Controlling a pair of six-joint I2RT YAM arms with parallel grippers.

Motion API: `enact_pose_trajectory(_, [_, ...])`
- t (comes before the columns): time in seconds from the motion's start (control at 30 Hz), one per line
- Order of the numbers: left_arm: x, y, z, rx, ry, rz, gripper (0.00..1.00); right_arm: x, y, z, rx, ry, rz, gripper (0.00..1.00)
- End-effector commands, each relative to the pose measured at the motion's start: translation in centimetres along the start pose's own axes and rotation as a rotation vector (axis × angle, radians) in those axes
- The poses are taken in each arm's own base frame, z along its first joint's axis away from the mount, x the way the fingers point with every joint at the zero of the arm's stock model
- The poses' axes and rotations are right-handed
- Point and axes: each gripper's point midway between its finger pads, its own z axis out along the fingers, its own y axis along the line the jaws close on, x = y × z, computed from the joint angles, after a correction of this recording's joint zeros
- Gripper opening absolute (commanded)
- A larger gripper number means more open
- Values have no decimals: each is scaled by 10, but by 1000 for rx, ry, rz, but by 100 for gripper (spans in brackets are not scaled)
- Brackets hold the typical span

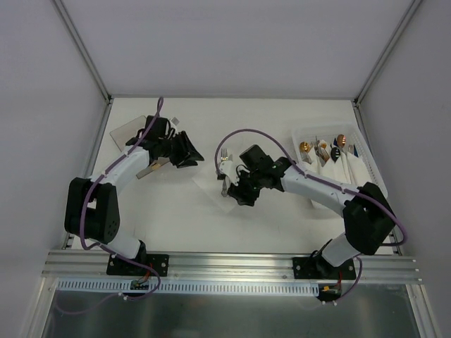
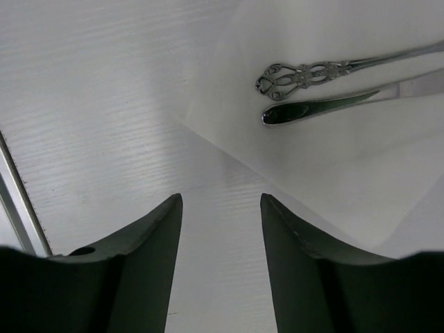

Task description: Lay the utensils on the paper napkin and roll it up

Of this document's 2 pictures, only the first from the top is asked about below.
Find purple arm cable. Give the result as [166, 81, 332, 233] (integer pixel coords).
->
[213, 128, 409, 307]
[52, 96, 165, 314]

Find right aluminium frame post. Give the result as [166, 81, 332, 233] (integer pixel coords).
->
[354, 0, 423, 108]

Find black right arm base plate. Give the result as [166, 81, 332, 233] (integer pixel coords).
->
[292, 256, 357, 280]

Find gold cutlery bundle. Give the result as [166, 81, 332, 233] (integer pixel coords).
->
[314, 140, 330, 165]

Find white paper napkin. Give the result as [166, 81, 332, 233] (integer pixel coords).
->
[192, 166, 237, 213]

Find white slotted cable duct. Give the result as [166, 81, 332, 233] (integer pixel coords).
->
[56, 278, 319, 297]

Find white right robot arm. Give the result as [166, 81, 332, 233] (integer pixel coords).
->
[218, 144, 395, 279]

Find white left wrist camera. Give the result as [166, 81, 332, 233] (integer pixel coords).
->
[170, 117, 180, 126]

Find gold spoon in basket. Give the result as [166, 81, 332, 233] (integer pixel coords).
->
[299, 142, 313, 164]

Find plain silver knife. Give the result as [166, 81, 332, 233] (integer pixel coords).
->
[221, 178, 228, 197]

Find ornate silver fork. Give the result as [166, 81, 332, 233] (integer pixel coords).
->
[218, 148, 233, 172]

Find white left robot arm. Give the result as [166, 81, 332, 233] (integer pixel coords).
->
[64, 115, 204, 275]

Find aluminium frame post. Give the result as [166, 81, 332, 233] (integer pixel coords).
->
[51, 0, 111, 103]
[354, 0, 423, 108]

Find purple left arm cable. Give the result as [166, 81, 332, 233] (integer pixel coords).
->
[52, 96, 165, 314]

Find smoked clear plastic box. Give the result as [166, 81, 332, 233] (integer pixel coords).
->
[109, 118, 166, 180]

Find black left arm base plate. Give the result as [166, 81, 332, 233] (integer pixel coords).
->
[106, 253, 170, 277]

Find left aluminium frame post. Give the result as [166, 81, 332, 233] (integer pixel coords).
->
[51, 0, 111, 103]

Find white plastic basket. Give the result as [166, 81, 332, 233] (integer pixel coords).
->
[291, 120, 388, 197]

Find folded white napkins stack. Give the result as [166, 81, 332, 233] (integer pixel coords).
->
[302, 150, 371, 186]

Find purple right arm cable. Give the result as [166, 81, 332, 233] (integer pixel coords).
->
[213, 128, 409, 307]

